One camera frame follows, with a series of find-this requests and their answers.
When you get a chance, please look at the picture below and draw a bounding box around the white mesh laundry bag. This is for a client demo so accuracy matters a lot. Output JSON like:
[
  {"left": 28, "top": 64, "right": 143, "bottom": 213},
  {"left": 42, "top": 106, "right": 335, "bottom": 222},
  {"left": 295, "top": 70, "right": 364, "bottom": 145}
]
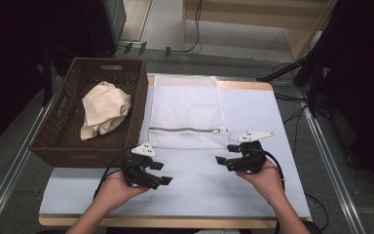
[{"left": 147, "top": 74, "right": 231, "bottom": 150}]

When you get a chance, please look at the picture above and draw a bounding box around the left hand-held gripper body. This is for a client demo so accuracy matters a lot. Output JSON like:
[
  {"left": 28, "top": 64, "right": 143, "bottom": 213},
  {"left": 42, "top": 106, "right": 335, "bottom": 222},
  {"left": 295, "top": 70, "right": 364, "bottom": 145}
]
[{"left": 121, "top": 141, "right": 164, "bottom": 191}]

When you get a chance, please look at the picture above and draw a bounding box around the black hanging cable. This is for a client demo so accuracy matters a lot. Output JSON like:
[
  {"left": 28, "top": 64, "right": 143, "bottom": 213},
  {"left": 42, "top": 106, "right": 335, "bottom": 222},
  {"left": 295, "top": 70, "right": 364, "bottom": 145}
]
[{"left": 181, "top": 0, "right": 204, "bottom": 55}]

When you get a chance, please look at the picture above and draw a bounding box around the left hand-held gripper black cable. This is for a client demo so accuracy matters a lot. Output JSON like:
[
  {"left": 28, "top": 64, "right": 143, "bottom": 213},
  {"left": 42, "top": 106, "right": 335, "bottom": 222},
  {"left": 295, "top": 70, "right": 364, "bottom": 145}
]
[{"left": 92, "top": 145, "right": 137, "bottom": 200}]

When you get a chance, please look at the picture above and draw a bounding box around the hand-held gripper black cable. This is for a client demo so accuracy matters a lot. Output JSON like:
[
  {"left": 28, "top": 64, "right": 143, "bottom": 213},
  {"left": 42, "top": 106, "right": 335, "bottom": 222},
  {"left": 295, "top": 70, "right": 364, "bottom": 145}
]
[
  {"left": 256, "top": 148, "right": 286, "bottom": 191},
  {"left": 92, "top": 145, "right": 137, "bottom": 200}
]

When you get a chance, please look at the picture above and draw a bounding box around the wooden table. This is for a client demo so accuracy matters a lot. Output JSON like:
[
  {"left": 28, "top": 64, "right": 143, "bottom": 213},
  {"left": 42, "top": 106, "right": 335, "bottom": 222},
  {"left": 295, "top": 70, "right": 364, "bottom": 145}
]
[{"left": 38, "top": 75, "right": 314, "bottom": 229}]

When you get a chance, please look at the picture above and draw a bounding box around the black curtain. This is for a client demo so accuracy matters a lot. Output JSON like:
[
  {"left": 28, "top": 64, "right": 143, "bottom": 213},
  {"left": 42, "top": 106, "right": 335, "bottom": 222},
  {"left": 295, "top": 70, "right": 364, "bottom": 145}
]
[
  {"left": 0, "top": 0, "right": 89, "bottom": 155},
  {"left": 318, "top": 0, "right": 374, "bottom": 196}
]

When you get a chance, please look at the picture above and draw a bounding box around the metal floor rail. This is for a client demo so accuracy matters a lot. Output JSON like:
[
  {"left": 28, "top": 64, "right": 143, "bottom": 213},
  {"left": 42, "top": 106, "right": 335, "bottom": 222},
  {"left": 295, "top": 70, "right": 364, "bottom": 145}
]
[
  {"left": 0, "top": 76, "right": 62, "bottom": 234},
  {"left": 296, "top": 87, "right": 368, "bottom": 234}
]

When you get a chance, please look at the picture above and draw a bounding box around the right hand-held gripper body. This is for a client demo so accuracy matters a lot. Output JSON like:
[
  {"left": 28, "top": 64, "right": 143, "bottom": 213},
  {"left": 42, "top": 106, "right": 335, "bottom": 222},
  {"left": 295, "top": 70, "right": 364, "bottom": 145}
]
[{"left": 237, "top": 131, "right": 276, "bottom": 175}]

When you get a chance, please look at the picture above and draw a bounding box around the black metal stand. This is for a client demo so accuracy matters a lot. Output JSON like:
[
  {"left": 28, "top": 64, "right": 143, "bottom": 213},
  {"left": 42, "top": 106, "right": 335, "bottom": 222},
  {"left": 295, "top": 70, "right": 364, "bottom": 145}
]
[{"left": 256, "top": 32, "right": 325, "bottom": 118}]

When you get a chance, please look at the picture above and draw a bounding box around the black metal post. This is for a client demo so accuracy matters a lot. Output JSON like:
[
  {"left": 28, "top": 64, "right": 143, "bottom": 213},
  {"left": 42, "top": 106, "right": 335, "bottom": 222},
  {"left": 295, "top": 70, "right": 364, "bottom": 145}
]
[{"left": 42, "top": 45, "right": 54, "bottom": 106}]

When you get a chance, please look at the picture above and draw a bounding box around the person's right hand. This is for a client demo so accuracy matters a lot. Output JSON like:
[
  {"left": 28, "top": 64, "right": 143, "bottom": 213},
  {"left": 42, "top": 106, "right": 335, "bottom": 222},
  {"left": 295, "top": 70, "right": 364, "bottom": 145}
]
[{"left": 236, "top": 159, "right": 285, "bottom": 204}]

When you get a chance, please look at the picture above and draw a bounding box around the brown wicker basket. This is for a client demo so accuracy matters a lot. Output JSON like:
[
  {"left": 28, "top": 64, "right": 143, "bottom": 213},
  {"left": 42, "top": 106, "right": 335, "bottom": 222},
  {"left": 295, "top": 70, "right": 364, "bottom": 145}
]
[{"left": 28, "top": 57, "right": 149, "bottom": 169}]

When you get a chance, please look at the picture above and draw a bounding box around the cream cloth garment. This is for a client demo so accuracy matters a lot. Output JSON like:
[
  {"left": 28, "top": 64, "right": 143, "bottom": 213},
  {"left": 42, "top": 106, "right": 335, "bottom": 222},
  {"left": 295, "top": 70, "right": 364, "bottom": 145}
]
[{"left": 80, "top": 81, "right": 132, "bottom": 141}]

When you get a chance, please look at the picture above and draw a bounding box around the light wooden shelf unit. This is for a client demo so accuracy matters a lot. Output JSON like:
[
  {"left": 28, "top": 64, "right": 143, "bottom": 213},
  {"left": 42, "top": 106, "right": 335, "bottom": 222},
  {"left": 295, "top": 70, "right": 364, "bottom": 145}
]
[{"left": 181, "top": 0, "right": 339, "bottom": 62}]

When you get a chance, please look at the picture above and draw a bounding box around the black floor cable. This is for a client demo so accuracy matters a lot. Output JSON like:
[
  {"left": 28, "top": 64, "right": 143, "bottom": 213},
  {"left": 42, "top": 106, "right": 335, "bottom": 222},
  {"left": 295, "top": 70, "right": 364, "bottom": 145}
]
[
  {"left": 274, "top": 92, "right": 310, "bottom": 150},
  {"left": 305, "top": 193, "right": 329, "bottom": 232}
]

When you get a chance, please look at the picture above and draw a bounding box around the right hand-held gripper black cable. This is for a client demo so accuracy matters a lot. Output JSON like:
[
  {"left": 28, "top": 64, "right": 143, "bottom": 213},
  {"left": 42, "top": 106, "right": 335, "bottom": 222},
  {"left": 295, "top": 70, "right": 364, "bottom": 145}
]
[{"left": 256, "top": 148, "right": 286, "bottom": 191}]

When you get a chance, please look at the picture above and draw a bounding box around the person's left hand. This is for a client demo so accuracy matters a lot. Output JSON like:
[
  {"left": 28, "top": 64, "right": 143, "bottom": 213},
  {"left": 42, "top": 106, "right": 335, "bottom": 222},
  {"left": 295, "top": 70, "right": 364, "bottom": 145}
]
[{"left": 99, "top": 169, "right": 151, "bottom": 212}]

